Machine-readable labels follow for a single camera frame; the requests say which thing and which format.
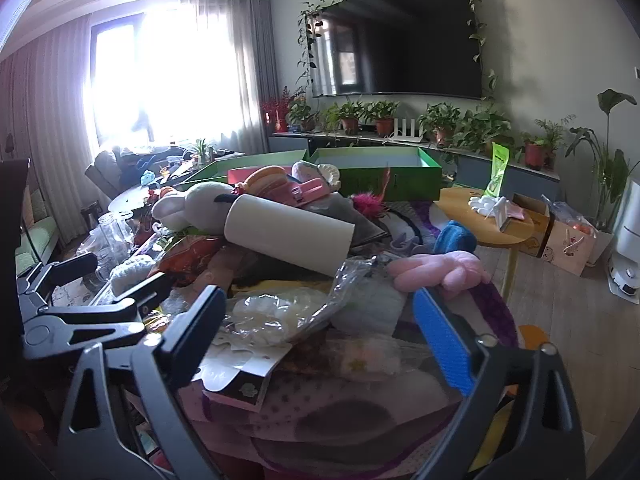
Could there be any white paper roll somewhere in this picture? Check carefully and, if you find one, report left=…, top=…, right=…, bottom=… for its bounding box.
left=224, top=194, right=356, bottom=277

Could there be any black wall television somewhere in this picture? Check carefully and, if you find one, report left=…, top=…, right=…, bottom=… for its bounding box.
left=310, top=0, right=483, bottom=101

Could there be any clear plastic bag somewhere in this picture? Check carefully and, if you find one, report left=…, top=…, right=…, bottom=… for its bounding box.
left=220, top=255, right=401, bottom=346

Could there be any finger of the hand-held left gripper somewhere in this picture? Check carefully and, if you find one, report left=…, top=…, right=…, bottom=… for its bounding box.
left=22, top=271, right=173, bottom=361
left=16, top=252, right=98, bottom=306

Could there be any white dumpling mold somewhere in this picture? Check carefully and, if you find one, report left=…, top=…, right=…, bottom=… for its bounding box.
left=317, top=164, right=342, bottom=192

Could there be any white robot vacuum dock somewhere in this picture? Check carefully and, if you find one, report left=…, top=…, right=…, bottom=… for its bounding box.
left=606, top=255, right=640, bottom=306

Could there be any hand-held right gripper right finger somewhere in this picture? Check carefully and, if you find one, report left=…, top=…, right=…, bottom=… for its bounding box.
left=412, top=287, right=587, bottom=480

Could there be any clear bag with orange fruit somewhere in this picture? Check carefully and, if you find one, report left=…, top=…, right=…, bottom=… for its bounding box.
left=540, top=195, right=598, bottom=238

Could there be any kraft paper bag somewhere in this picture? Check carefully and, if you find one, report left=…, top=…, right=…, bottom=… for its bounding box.
left=542, top=220, right=598, bottom=277

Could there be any dark clothes pile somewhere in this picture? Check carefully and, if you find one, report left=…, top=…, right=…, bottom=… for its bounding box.
left=117, top=144, right=193, bottom=171

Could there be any row of potted plants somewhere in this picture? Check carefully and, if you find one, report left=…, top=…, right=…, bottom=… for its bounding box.
left=287, top=87, right=576, bottom=171

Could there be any grey curtain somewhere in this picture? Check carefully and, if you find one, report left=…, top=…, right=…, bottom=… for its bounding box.
left=0, top=12, right=96, bottom=196
left=247, top=0, right=275, bottom=153

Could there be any red orange snack packet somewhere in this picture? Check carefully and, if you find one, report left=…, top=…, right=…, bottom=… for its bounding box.
left=160, top=232, right=223, bottom=288

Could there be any grey plush toy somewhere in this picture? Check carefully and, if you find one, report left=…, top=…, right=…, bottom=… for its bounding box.
left=307, top=194, right=366, bottom=223

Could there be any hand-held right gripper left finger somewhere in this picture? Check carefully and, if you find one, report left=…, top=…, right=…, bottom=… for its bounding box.
left=57, top=285, right=228, bottom=480

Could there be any grey armchair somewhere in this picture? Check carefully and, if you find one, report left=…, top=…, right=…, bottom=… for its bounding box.
left=85, top=150, right=126, bottom=196

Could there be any green stand-up pouch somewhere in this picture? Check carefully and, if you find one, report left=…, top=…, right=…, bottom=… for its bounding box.
left=482, top=142, right=511, bottom=198

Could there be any pink feather toy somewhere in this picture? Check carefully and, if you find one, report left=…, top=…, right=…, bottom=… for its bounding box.
left=350, top=167, right=396, bottom=218

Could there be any red flower arrangement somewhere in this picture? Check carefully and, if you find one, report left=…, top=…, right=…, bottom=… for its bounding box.
left=260, top=87, right=292, bottom=133

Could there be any white plush rabbit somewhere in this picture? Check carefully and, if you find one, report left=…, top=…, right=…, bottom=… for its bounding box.
left=151, top=182, right=236, bottom=236

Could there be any pink and orange plush toy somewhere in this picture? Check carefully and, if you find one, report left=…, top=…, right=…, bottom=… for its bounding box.
left=240, top=160, right=335, bottom=208

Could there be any white router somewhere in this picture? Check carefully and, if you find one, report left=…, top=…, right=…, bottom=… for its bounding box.
left=392, top=116, right=426, bottom=141

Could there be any bright window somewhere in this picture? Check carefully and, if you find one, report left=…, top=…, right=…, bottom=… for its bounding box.
left=82, top=7, right=251, bottom=148

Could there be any white folded stand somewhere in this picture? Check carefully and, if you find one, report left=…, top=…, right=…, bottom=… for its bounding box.
left=492, top=197, right=512, bottom=233

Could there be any white sheer curtain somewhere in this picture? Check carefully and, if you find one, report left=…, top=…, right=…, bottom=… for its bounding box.
left=140, top=0, right=258, bottom=153

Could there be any tall floor plant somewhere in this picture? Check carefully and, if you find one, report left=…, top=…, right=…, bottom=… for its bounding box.
left=565, top=89, right=631, bottom=266

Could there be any purple printed blanket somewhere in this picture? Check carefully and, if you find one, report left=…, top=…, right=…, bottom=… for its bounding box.
left=175, top=200, right=521, bottom=480

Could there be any brown cardboard box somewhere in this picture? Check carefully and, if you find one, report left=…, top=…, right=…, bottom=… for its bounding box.
left=512, top=192, right=553, bottom=258

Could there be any round dark coffee table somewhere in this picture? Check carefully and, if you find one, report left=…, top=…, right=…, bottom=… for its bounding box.
left=107, top=180, right=201, bottom=216

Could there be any clear glass jar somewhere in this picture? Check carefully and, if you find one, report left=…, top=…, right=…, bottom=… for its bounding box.
left=97, top=212, right=135, bottom=263

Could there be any white cardboard piece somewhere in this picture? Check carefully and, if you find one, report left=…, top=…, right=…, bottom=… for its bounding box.
left=200, top=342, right=293, bottom=393

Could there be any green sofa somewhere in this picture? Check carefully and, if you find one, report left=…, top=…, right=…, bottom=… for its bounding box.
left=12, top=185, right=61, bottom=276

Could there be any white knitted item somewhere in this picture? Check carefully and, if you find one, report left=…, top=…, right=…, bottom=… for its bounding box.
left=109, top=255, right=156, bottom=296

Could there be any round wooden table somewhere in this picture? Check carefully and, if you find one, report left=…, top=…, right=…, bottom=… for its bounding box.
left=435, top=187, right=536, bottom=306

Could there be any pink lobed plush toy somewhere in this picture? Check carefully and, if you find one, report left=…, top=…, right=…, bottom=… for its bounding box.
left=387, top=251, right=493, bottom=293

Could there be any tall white appliance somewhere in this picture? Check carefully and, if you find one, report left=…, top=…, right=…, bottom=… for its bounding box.
left=612, top=179, right=640, bottom=266

